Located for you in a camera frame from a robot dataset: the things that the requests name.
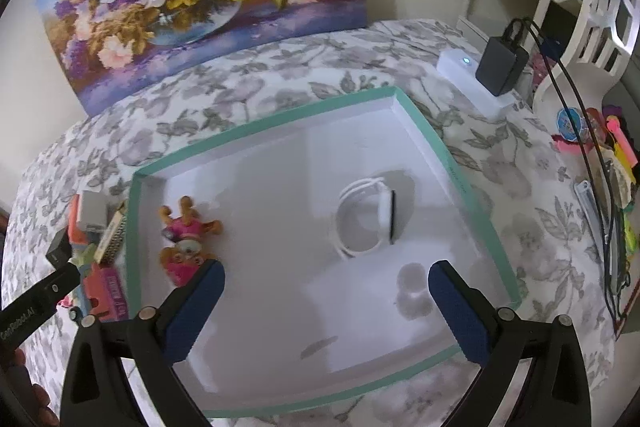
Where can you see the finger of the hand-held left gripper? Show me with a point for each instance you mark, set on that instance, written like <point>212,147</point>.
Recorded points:
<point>65,282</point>

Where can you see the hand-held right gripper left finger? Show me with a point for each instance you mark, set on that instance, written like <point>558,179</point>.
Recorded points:
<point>192,312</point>

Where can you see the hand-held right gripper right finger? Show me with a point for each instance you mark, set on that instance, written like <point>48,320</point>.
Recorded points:
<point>457,312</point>

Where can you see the pink purple box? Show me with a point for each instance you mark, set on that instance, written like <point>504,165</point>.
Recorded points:
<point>107,292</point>

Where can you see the teal-edged white box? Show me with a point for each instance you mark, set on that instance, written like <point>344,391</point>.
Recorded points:
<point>300,167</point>

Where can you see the person's left hand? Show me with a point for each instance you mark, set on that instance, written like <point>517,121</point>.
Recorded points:
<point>37,404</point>

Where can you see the orange blue toy knife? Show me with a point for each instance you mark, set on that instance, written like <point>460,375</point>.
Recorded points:
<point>75,219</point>

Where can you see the gold patterned box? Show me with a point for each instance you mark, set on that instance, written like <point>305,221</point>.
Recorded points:
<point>112,239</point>

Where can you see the brown pink dog toy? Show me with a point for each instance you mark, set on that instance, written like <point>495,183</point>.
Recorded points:
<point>187,247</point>

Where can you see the white charger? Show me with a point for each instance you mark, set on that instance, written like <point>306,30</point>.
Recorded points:
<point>94,209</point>

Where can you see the white smartwatch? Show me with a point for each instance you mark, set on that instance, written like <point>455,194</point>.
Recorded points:
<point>382,212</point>

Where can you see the white plastic strip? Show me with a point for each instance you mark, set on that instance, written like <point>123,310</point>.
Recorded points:
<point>587,202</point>

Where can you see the round cartoon badge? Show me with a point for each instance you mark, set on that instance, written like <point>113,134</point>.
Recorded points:
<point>570,122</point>

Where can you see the pile of colourful stationery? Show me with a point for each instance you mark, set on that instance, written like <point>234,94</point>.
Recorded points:
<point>622,162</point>

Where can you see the white router box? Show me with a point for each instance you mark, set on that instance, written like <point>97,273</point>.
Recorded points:
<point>460,67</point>

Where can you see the black plugged-in adapter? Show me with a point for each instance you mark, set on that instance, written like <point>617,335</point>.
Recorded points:
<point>500,64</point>

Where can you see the grey floral blanket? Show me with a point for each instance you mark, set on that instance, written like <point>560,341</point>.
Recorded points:
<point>275,72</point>

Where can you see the white chair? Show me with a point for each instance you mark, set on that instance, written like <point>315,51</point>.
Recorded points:
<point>600,17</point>

